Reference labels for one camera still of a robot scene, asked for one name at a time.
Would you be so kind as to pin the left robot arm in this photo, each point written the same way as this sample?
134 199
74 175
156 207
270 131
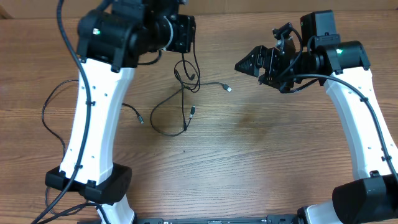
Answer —
112 37

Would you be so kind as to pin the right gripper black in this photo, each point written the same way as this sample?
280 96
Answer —
273 58

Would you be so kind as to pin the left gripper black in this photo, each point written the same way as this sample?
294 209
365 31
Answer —
185 26

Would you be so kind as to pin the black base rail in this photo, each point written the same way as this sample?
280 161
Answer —
214 221

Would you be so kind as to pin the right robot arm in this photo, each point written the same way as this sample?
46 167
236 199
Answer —
316 54

